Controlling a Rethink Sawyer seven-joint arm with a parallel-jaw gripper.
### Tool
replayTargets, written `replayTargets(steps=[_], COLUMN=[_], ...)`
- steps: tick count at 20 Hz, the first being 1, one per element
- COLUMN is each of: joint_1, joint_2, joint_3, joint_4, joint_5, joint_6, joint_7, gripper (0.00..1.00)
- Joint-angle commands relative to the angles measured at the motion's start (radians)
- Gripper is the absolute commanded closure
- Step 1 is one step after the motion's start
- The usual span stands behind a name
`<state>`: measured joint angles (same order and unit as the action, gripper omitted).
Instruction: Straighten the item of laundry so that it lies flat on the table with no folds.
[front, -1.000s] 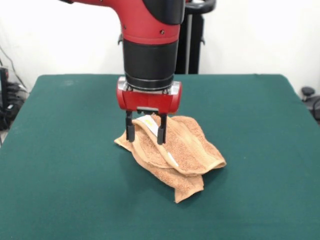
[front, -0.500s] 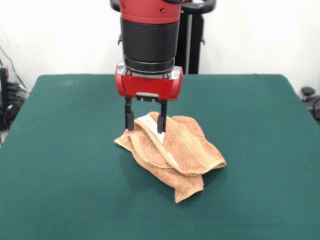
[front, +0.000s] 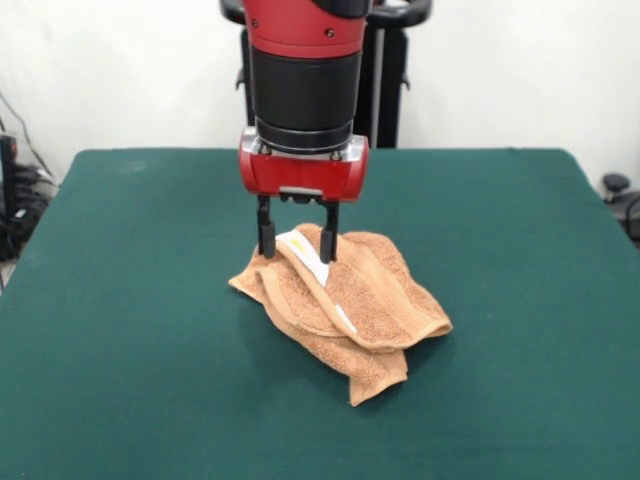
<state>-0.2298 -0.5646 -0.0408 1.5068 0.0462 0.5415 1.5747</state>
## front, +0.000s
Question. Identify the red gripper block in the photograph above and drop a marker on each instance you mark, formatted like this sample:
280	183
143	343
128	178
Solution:
300	177

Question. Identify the tan terry towel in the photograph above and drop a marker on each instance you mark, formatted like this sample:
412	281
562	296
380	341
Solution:
350	310

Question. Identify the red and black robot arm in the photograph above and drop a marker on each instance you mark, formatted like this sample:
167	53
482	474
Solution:
305	70

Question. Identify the dark green table cloth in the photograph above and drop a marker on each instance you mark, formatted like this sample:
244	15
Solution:
150	325

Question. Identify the black electronics box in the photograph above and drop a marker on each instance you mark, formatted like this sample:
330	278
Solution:
9	200

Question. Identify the black office chair base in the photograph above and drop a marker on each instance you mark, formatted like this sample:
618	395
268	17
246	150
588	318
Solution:
622	200

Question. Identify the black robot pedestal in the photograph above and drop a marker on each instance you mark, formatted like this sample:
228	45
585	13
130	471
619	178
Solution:
385	90

